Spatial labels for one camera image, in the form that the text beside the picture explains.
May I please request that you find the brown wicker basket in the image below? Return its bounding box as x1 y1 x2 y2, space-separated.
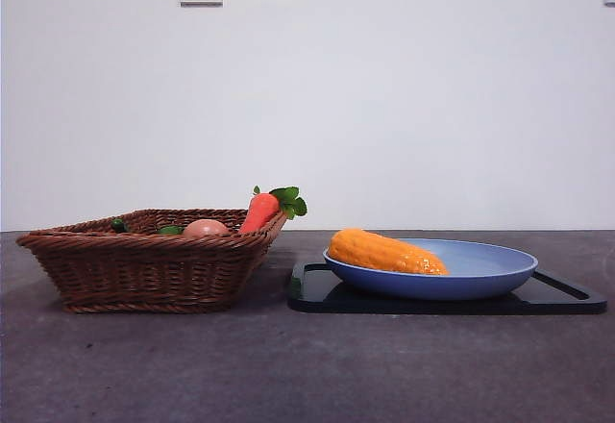
16 208 289 315

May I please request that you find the brown egg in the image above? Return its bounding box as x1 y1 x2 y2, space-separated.
181 218 231 238

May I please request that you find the orange carrot with green leaves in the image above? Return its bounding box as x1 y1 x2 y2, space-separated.
238 185 308 235

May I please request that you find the black rectangular tray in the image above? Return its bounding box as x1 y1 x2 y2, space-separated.
286 261 607 316

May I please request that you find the blue round plate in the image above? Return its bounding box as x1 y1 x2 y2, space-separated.
322 237 538 302

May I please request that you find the yellow corn cob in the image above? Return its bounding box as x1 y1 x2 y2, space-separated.
328 228 451 278

